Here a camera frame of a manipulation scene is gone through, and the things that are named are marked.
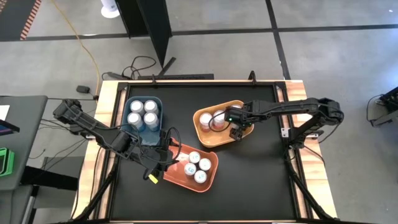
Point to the black power strip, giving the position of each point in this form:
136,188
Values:
116,75

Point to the white paper sheet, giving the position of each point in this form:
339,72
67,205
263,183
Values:
3,112

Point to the blue plastic bin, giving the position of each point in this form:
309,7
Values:
154,137

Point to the black equipment stand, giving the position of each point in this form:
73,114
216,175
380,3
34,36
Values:
391,101

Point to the dark tablet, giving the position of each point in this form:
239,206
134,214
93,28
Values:
7,127

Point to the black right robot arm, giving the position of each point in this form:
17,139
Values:
286,105

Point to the black mat with striped edge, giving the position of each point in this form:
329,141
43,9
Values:
15,18

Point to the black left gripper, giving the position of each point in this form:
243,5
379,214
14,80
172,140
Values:
150,155

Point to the yellow tag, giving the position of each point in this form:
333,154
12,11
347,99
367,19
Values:
153,179

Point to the black partition panel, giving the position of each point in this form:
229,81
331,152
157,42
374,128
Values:
149,25

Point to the white round pedestal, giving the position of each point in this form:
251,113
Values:
110,9

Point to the grey desk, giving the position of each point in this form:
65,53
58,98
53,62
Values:
25,155

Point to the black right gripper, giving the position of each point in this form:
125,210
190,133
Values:
239,115

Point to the green box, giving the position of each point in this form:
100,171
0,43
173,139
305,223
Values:
7,161

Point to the yellow plastic bin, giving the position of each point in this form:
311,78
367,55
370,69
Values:
217,138

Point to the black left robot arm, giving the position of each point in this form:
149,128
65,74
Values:
93,130

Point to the black power brick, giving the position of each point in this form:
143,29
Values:
83,89

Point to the orange plastic bin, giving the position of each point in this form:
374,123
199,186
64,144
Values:
180,174

